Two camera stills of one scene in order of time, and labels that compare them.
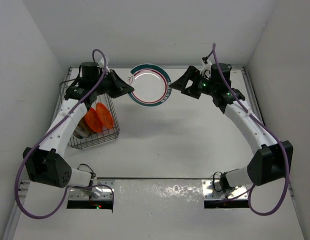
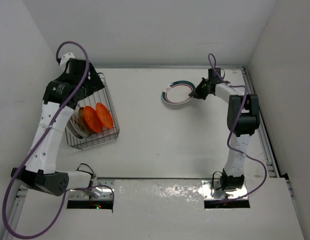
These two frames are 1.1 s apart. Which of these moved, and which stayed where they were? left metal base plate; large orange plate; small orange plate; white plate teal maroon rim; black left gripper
Moved: black left gripper; white plate teal maroon rim
Stayed: large orange plate; left metal base plate; small orange plate
